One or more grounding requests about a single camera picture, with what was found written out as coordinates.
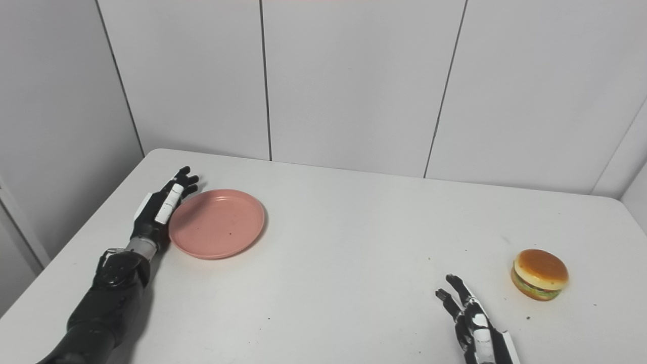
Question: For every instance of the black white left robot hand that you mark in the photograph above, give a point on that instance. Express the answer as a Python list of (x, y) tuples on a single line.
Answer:
[(151, 217)]

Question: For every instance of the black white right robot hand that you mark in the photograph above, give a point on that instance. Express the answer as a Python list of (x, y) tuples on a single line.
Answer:
[(482, 336)]

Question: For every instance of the toy hamburger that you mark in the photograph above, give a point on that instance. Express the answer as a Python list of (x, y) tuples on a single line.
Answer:
[(540, 273)]

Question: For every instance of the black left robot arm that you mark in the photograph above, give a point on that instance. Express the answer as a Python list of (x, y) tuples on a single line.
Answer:
[(106, 303)]

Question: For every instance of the pink round plate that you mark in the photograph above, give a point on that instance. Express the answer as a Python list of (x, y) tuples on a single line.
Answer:
[(217, 224)]

